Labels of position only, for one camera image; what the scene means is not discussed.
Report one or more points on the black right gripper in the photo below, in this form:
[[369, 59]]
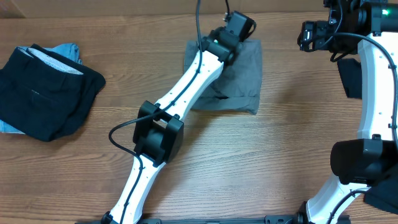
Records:
[[311, 38]]

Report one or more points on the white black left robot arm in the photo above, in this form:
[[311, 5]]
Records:
[[159, 126]]

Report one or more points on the light blue jeans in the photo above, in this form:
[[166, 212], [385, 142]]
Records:
[[68, 50]]

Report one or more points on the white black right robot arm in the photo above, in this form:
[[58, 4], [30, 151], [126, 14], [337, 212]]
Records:
[[362, 39]]

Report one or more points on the dark teal t-shirt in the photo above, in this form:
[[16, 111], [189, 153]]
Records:
[[384, 195]]

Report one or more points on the grey shorts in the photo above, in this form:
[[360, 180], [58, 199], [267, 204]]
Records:
[[238, 88]]

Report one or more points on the folded black shorts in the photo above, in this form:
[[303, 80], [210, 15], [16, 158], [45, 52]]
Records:
[[46, 95]]

